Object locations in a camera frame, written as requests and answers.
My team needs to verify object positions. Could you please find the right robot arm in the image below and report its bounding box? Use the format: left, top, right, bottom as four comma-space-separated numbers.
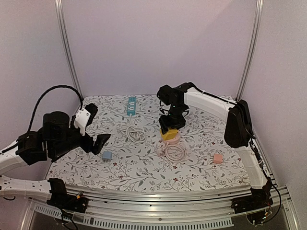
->
157, 82, 274, 213

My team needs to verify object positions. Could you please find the right aluminium frame post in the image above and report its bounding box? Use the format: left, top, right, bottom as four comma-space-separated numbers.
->
236, 0, 264, 101

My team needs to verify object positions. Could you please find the yellow cube socket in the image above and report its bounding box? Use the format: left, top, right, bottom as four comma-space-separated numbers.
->
160, 129, 177, 140

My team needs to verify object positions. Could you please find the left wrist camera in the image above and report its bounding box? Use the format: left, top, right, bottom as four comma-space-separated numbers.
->
73, 108, 91, 136

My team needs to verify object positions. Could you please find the pink plug adapter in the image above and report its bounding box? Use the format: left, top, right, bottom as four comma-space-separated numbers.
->
213, 154, 223, 164

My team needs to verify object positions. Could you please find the blue plug adapter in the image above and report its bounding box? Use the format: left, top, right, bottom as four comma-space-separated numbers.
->
102, 151, 113, 162

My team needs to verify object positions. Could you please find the aluminium frame post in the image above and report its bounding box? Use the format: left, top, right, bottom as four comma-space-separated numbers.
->
236, 0, 264, 101
54, 0, 84, 99

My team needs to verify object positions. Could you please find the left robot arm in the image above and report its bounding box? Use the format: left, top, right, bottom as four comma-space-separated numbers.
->
0, 103, 110, 213

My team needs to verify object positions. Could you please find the left aluminium frame post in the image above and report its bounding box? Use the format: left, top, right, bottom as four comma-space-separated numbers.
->
54, 0, 84, 99

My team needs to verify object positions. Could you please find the white coiled power strip cable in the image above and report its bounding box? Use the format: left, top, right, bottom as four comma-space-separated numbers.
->
117, 114, 147, 144

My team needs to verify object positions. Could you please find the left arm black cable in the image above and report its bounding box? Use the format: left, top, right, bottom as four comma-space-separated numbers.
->
27, 85, 83, 134

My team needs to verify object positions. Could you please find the pink round power socket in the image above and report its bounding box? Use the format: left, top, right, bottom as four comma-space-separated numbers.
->
161, 135, 181, 145

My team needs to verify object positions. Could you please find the teal power strip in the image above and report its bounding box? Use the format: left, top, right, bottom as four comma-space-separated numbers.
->
127, 96, 137, 116

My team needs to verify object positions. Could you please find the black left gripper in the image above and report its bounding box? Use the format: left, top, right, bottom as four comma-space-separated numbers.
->
51, 116, 111, 158

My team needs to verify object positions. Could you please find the floral patterned table mat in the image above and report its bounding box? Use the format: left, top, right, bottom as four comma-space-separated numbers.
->
47, 95, 250, 193

